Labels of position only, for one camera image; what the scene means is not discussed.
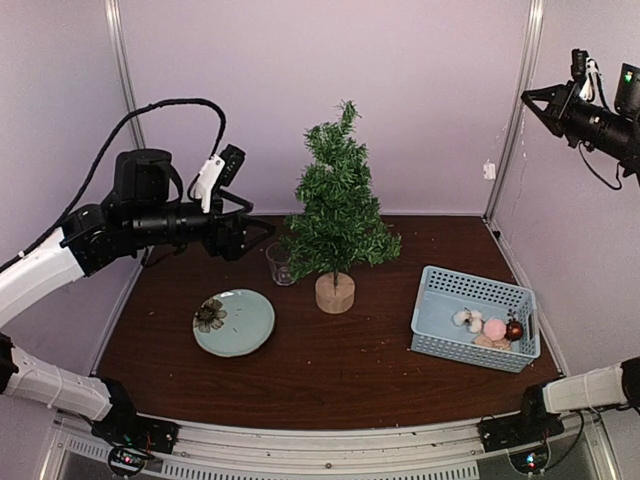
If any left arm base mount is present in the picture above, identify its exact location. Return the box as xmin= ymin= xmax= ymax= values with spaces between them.
xmin=89 ymin=377 xmax=179 ymax=460

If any white cotton flower ornament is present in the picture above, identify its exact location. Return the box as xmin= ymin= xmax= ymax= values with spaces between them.
xmin=453 ymin=308 xmax=484 ymax=334

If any left aluminium frame post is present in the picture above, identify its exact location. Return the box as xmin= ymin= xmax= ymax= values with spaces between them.
xmin=103 ymin=0 xmax=146 ymax=151

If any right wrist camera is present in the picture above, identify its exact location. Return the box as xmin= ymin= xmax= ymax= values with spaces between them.
xmin=571 ymin=49 xmax=600 ymax=103

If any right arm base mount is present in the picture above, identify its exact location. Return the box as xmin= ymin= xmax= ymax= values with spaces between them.
xmin=478 ymin=385 xmax=564 ymax=476

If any light green floral plate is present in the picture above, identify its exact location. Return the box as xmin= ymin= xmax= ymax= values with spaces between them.
xmin=192 ymin=289 xmax=275 ymax=358

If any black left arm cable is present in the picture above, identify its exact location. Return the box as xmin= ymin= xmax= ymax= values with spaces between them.
xmin=14 ymin=98 xmax=227 ymax=259

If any blue plastic basket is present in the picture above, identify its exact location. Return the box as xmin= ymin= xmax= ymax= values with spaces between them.
xmin=411 ymin=266 xmax=541 ymax=373

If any small green christmas tree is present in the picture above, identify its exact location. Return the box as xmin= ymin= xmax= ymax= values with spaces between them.
xmin=280 ymin=100 xmax=401 ymax=315

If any beige burlap bow ornament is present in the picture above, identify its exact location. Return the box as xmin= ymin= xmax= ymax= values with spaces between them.
xmin=473 ymin=334 xmax=511 ymax=351

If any pink pompom ornament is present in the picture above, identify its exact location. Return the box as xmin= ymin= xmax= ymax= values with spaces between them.
xmin=483 ymin=318 xmax=507 ymax=342

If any front aluminium rail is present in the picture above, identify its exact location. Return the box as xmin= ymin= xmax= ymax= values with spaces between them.
xmin=35 ymin=412 xmax=622 ymax=479

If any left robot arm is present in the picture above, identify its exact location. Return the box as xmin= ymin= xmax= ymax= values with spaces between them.
xmin=1 ymin=203 xmax=276 ymax=444

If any right aluminium frame post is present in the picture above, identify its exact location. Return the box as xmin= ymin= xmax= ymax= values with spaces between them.
xmin=483 ymin=0 xmax=546 ymax=227

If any dark red bauble ornament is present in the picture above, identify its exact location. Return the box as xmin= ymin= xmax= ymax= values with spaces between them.
xmin=504 ymin=320 xmax=524 ymax=342

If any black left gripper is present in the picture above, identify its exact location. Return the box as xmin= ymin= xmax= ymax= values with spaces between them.
xmin=127 ymin=189 xmax=277 ymax=261

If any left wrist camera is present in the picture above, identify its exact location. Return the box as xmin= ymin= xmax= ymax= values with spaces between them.
xmin=189 ymin=144 xmax=246 ymax=214

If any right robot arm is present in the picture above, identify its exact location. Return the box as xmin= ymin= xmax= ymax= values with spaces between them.
xmin=512 ymin=77 xmax=639 ymax=442

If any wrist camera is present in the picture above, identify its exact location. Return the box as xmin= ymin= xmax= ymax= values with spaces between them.
xmin=189 ymin=144 xmax=246 ymax=214
xmin=571 ymin=49 xmax=600 ymax=103

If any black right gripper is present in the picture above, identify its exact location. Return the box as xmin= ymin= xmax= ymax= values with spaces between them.
xmin=521 ymin=78 xmax=640 ymax=159

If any clear drinking glass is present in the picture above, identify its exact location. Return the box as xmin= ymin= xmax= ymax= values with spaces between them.
xmin=265 ymin=242 xmax=295 ymax=287

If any aluminium frame post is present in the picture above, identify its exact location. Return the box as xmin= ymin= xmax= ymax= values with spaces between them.
xmin=483 ymin=0 xmax=546 ymax=227
xmin=103 ymin=0 xmax=146 ymax=151

